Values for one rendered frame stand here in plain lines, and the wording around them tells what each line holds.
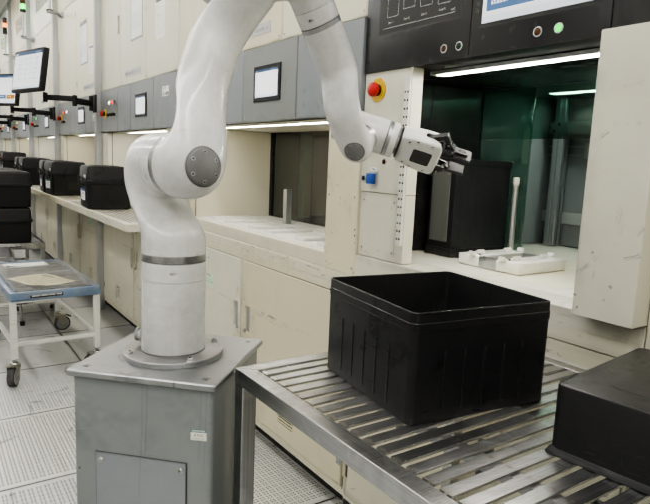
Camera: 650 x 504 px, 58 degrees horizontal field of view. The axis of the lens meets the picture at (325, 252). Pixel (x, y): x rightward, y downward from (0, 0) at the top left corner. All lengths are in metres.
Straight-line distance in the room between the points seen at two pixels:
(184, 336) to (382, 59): 0.98
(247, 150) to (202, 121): 1.99
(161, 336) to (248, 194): 2.01
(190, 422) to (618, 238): 0.83
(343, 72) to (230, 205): 1.78
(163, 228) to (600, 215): 0.80
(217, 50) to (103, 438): 0.73
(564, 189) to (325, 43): 1.31
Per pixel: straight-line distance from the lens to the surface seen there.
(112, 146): 4.38
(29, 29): 7.57
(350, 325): 1.03
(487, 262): 1.69
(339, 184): 1.86
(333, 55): 1.35
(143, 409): 1.12
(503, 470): 0.84
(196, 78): 1.13
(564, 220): 2.36
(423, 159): 1.44
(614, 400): 0.85
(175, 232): 1.10
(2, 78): 5.91
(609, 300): 1.21
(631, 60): 1.21
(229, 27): 1.17
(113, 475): 1.20
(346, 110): 1.32
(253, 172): 3.09
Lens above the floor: 1.14
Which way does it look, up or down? 9 degrees down
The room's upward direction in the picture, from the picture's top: 2 degrees clockwise
